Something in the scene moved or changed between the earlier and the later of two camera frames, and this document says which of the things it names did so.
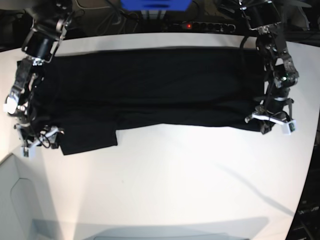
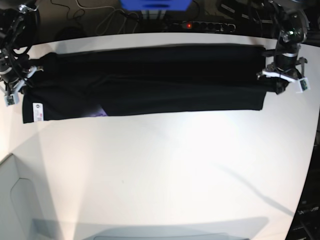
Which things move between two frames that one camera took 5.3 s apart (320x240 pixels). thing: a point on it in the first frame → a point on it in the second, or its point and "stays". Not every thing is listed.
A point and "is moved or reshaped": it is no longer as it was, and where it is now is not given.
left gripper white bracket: [29, 150] → [13, 98]
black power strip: [205, 27] stays
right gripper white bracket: [288, 126] → [278, 85]
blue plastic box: [156, 5] stays
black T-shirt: [83, 97] is moved or reshaped
